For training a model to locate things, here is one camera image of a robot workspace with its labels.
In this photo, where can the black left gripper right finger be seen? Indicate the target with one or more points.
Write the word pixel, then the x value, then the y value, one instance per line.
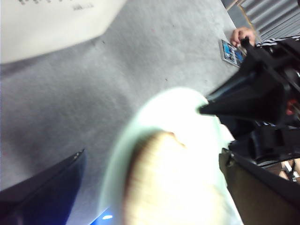
pixel 264 199

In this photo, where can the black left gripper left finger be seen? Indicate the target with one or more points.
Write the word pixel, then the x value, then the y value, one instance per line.
pixel 35 201

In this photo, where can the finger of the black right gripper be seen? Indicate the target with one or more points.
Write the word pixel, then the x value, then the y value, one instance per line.
pixel 248 68
pixel 253 105

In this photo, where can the pale green round plate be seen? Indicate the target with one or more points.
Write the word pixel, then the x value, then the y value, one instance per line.
pixel 164 105

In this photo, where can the large toasted bread slice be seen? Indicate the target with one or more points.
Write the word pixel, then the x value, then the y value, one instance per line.
pixel 175 182

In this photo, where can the cream toaster with chrome top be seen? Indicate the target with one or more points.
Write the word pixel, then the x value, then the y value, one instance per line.
pixel 47 28

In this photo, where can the person's hand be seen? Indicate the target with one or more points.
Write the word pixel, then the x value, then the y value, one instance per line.
pixel 242 32

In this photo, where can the tablet with blue screen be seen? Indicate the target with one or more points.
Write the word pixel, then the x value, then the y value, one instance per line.
pixel 230 53

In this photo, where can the person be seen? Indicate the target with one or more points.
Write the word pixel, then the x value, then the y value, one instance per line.
pixel 281 40

